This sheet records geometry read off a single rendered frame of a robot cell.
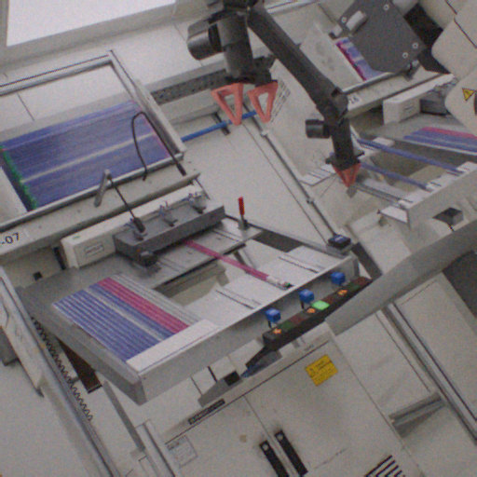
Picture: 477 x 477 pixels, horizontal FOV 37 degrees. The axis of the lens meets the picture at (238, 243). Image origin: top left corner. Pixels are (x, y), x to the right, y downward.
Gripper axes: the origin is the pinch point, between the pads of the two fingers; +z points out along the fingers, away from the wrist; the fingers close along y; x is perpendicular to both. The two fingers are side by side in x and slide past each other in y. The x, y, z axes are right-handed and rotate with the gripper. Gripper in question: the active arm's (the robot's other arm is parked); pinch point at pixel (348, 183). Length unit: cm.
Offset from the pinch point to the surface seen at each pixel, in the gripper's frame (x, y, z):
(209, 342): 27, 66, 4
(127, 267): -28, 64, 7
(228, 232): -23.3, 30.9, 9.7
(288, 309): 25, 43, 10
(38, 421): -134, 101, 118
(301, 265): 11.8, 28.7, 8.8
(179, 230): -29, 44, 5
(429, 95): -55, -88, 14
